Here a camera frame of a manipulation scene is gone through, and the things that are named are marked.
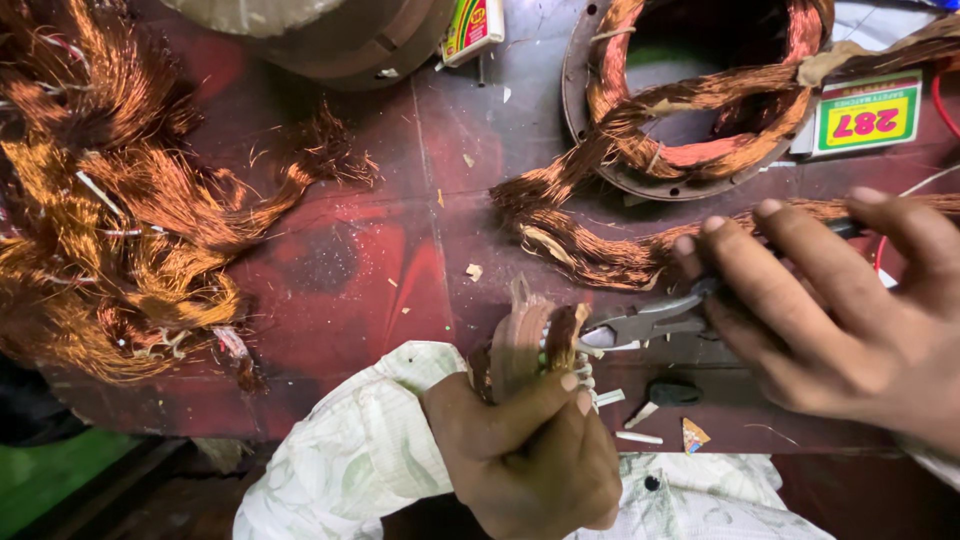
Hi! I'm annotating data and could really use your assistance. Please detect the yellow green matchbox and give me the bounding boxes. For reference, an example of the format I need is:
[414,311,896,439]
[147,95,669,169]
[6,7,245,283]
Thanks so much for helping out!
[810,69,924,158]

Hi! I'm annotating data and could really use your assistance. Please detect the metal stator ring with winding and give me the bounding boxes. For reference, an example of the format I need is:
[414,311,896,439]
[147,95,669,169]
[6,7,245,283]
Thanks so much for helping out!
[561,0,835,202]

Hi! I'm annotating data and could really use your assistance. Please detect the coloured paper scrap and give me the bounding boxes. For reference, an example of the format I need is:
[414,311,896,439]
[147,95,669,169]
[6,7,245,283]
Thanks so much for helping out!
[680,417,712,457]

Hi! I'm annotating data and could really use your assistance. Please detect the small copper coil piece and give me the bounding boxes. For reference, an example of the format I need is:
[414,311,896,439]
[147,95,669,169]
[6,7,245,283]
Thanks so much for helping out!
[468,273,601,412]

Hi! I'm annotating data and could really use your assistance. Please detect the person's right hand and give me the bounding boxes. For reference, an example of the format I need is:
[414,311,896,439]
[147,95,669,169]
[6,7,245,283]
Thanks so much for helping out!
[672,186,960,460]

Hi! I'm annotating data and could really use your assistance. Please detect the white wire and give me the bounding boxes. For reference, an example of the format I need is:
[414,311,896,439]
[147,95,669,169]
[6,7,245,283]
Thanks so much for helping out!
[897,163,960,198]

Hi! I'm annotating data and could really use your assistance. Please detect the small black plastic piece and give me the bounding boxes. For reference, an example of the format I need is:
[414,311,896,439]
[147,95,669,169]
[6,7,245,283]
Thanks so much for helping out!
[648,380,705,408]

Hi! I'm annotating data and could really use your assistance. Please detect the yellow red matchbox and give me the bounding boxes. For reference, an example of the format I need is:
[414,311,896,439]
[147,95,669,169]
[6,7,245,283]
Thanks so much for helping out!
[440,0,507,69]

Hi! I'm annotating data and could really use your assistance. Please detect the heap of loose copper wire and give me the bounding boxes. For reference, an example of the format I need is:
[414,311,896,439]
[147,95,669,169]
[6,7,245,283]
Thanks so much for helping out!
[0,0,380,395]

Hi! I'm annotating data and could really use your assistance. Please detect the long copper wire bundle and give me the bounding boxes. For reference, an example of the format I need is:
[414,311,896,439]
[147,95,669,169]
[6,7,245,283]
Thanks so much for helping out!
[490,33,960,294]

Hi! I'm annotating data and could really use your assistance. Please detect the red wire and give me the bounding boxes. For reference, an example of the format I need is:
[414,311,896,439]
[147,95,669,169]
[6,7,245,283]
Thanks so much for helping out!
[873,66,960,273]

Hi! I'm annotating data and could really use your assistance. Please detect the white patterned shirt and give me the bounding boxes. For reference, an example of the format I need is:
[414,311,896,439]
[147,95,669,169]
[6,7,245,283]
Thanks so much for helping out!
[566,452,835,540]

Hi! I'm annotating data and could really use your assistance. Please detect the person's left hand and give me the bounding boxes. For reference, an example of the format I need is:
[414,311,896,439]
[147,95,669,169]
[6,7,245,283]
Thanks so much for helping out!
[420,370,624,540]

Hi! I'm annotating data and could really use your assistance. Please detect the grey metal pliers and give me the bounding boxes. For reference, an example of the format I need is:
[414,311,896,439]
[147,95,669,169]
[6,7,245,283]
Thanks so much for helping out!
[579,217,865,352]

